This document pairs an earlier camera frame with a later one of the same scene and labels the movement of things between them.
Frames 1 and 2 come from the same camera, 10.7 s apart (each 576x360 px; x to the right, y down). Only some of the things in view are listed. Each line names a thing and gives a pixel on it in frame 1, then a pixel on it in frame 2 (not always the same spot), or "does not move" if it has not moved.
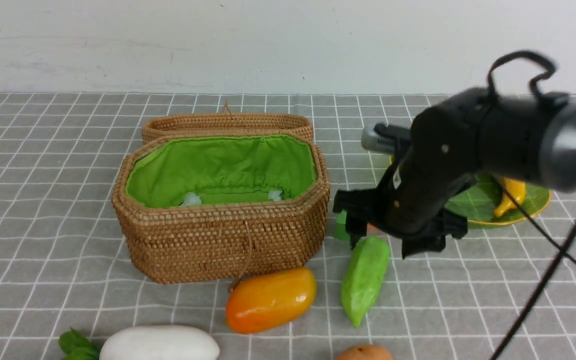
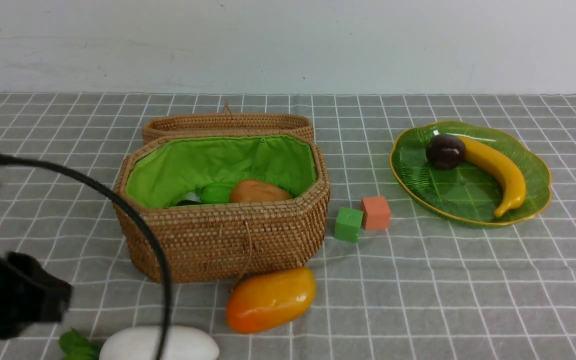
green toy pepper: (364, 273) → (216, 194)
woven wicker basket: (198, 208) does not move
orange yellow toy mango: (258, 301) does not move
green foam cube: (340, 231) does not move
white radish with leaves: (142, 342) does not move
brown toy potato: (364, 352) → (252, 190)
